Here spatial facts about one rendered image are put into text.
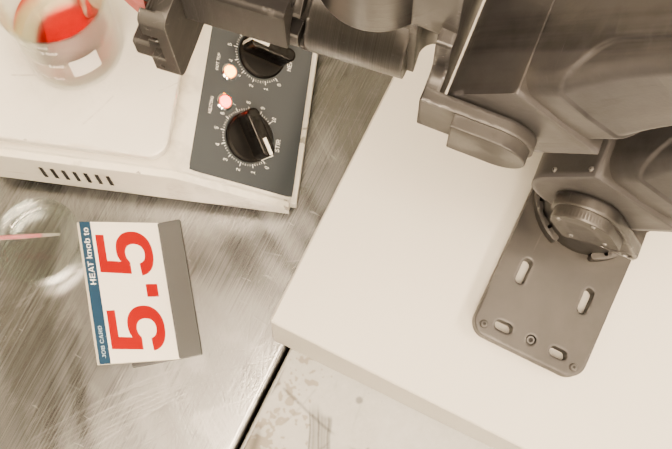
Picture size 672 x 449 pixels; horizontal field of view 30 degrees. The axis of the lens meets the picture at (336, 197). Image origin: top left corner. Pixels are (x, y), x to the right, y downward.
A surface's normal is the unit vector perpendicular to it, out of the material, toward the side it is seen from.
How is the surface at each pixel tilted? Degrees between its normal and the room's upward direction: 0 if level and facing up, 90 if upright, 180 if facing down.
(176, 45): 88
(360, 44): 64
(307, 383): 0
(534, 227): 4
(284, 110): 30
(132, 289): 40
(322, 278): 4
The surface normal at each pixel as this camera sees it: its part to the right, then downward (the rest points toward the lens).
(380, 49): -0.29, 0.70
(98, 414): 0.02, -0.25
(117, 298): 0.65, -0.31
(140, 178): -0.13, 0.96
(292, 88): 0.51, -0.16
